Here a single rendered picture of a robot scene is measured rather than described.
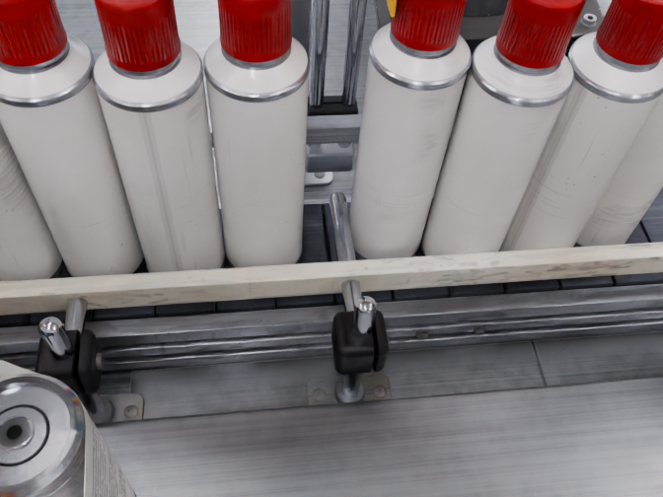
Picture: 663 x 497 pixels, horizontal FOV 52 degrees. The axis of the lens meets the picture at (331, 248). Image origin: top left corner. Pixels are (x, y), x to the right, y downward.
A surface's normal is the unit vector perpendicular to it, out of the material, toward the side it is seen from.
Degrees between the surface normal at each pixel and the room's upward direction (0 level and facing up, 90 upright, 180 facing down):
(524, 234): 90
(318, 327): 90
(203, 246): 90
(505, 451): 0
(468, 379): 0
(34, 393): 0
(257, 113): 90
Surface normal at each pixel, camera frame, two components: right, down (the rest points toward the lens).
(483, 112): -0.74, 0.52
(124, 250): 0.82, 0.49
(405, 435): 0.06, -0.58
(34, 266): 0.65, 0.64
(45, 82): 0.33, 0.06
